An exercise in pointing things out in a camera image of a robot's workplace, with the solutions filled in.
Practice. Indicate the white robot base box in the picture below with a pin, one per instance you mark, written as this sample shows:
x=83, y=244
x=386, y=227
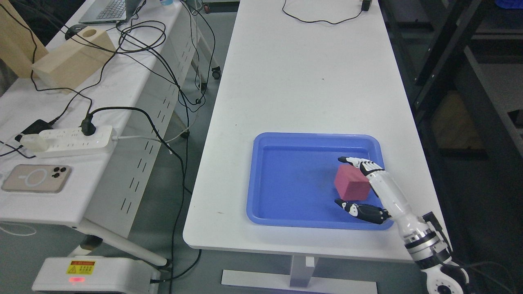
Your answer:
x=95, y=275

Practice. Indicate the brown cardboard box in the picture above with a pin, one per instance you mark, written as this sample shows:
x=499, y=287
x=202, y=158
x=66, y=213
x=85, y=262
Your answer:
x=452, y=125

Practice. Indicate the grey laptop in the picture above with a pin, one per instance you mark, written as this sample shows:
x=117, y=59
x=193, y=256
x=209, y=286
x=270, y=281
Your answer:
x=109, y=11

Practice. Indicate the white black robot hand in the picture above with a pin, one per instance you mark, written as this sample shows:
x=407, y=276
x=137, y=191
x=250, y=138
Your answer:
x=395, y=205

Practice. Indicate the pink cube block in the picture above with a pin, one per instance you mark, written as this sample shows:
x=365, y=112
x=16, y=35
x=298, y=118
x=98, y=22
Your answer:
x=351, y=184

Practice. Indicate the smartphone in beige case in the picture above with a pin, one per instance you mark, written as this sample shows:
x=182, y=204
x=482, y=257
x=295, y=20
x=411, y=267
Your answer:
x=37, y=178

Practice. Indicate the wooden block with hole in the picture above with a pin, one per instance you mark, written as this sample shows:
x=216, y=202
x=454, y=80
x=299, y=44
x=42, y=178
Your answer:
x=67, y=66

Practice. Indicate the white desk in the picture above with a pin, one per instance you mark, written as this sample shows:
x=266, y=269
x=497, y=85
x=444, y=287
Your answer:
x=304, y=82

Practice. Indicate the black power adapter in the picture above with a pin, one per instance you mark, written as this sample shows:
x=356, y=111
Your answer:
x=35, y=128

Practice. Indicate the white side table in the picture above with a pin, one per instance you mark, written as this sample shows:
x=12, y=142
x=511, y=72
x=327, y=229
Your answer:
x=103, y=193

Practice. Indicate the blue plastic tray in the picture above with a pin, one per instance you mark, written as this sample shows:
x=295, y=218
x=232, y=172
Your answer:
x=292, y=179

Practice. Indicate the black metal shelf right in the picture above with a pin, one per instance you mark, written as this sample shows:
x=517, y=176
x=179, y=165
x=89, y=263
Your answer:
x=473, y=47

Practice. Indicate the white robot forearm wrist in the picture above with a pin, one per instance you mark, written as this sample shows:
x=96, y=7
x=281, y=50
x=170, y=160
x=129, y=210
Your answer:
x=428, y=247

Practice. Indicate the white power strip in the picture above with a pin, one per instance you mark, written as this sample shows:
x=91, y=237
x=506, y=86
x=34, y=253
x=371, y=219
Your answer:
x=55, y=143

